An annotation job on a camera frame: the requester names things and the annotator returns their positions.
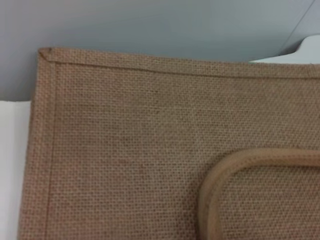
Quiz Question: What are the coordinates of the brown jute handbag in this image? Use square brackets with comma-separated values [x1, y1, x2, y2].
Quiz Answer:
[18, 46, 320, 240]

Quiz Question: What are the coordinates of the thin dark vertical wall strip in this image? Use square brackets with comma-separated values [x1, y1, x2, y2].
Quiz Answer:
[281, 3, 320, 55]

